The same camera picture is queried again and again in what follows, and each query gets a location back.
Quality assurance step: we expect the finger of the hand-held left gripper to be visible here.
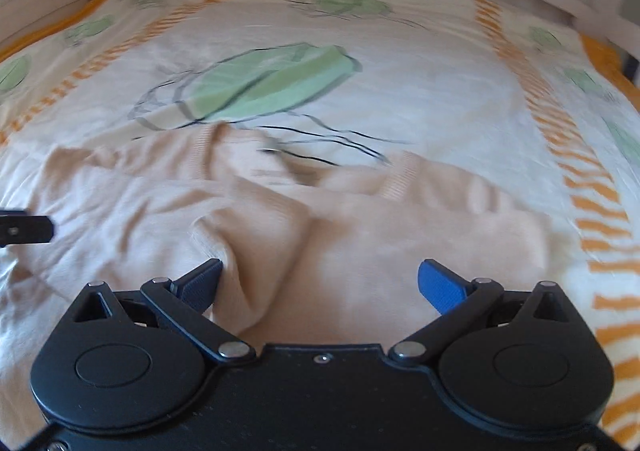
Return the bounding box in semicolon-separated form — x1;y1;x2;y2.
0;214;55;247

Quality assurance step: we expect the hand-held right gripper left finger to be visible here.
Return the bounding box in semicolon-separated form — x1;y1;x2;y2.
72;258;252;365

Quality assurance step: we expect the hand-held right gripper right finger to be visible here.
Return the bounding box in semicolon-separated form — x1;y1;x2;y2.
389;258;572;365

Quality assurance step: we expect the beige knit sweater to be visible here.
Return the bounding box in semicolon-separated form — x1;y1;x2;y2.
0;124;576;437

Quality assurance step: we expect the leaf printed white bedspread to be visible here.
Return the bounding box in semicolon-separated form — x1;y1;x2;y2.
0;0;640;447

